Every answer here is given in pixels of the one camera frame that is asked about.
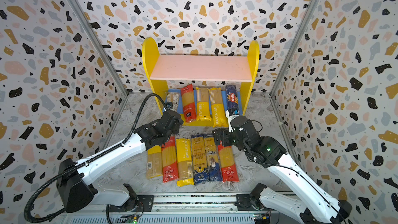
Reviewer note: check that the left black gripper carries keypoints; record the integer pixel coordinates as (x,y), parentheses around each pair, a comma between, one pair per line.
(177,128)

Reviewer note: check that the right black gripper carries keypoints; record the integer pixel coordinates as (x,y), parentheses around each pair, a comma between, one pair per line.
(234,121)

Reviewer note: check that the yellow Pastatime bag large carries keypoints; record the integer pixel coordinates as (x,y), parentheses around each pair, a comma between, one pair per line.
(203,106)

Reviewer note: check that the blue Barilla spaghetti box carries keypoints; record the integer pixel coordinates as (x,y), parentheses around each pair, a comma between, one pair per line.
(232,102)

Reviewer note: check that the clear label spaghetti bag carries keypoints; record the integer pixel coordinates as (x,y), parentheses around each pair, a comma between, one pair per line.
(172,101)

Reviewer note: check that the red yellow spaghetti bag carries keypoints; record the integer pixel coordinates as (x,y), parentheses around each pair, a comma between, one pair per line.
(187,97)

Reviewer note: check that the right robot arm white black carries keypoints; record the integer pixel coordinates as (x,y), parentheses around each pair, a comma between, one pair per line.
(312,205)

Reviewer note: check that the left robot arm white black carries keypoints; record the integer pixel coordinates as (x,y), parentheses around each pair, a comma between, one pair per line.
(79,187)

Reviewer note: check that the yellow shelf pink blue boards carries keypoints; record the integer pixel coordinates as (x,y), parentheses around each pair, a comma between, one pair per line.
(163,68)

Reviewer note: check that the yellow clear spaghetti bag leftmost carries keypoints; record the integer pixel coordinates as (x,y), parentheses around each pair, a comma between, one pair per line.
(154,162)

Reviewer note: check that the red spaghetti bag left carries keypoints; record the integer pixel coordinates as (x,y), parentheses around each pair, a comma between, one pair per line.
(169,161)

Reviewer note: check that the blue portrait spaghetti bag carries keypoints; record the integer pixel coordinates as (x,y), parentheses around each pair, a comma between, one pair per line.
(214,169)

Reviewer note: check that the red spaghetti bag right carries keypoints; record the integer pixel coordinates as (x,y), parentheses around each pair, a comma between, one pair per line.
(227,163)

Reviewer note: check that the blue yellow spaghetti bag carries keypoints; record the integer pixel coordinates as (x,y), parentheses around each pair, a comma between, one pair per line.
(200,167)

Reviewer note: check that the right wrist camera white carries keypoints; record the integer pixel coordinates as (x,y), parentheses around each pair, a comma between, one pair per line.
(230,118)

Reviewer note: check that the metal base rail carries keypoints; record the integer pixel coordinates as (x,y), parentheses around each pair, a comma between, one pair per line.
(182,208)

